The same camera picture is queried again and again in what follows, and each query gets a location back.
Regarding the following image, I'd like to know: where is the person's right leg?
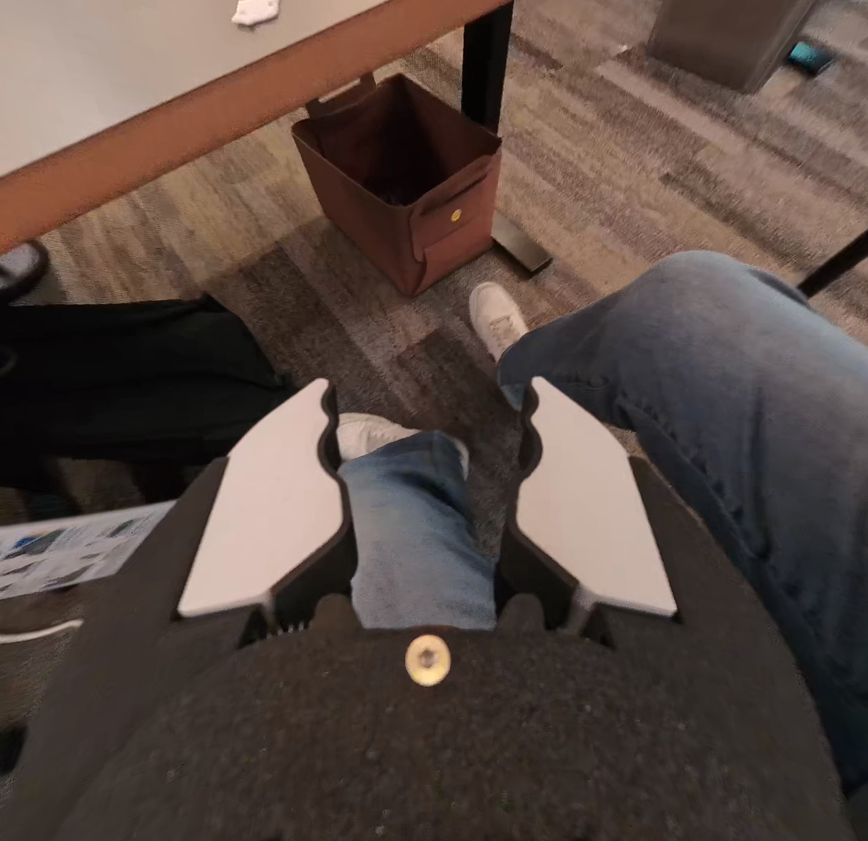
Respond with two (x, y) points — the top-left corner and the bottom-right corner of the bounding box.
(498, 251), (868, 794)

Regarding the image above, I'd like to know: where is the person's left white shoe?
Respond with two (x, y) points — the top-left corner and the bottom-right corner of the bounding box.
(337, 412), (421, 462)

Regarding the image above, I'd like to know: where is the black slanted leg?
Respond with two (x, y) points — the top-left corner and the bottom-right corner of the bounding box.
(797, 229), (868, 297)

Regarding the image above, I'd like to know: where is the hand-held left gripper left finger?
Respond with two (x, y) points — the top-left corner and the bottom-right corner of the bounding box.
(178, 378), (357, 618)

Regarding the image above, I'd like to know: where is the grey metal cabinet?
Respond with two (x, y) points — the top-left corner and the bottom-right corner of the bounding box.
(647, 0), (836, 96)

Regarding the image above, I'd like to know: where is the person's leg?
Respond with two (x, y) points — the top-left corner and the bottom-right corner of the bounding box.
(339, 430), (499, 630)
(498, 251), (868, 794)

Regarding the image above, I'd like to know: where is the person's white shoe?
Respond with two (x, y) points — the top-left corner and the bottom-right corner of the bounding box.
(337, 412), (421, 462)
(469, 281), (530, 364)

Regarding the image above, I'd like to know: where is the dark shoe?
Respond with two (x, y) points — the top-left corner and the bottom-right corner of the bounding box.
(0, 241), (50, 302)

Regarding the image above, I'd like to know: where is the brown fabric bin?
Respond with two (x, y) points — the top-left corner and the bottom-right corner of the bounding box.
(292, 75), (504, 298)

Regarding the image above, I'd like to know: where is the teal object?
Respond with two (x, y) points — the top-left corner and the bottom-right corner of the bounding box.
(787, 41), (836, 77)

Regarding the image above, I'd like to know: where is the black table leg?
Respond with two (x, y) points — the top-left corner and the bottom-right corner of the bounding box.
(463, 3), (553, 275)

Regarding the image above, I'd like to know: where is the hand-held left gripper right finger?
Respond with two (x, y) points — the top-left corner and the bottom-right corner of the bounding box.
(498, 376), (678, 618)

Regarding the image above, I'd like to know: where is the person's left leg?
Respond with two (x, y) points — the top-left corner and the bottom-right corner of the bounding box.
(339, 430), (499, 630)

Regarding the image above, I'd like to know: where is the black cloth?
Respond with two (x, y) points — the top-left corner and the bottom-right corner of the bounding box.
(0, 295), (289, 479)

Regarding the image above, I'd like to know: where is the person's right white shoe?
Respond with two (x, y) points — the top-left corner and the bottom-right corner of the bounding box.
(469, 281), (530, 364)

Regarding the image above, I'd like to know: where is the printed paper sheet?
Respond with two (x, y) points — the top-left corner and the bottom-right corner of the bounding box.
(0, 501), (175, 599)

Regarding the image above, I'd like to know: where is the white cable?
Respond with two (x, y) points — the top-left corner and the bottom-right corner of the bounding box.
(0, 617), (84, 647)

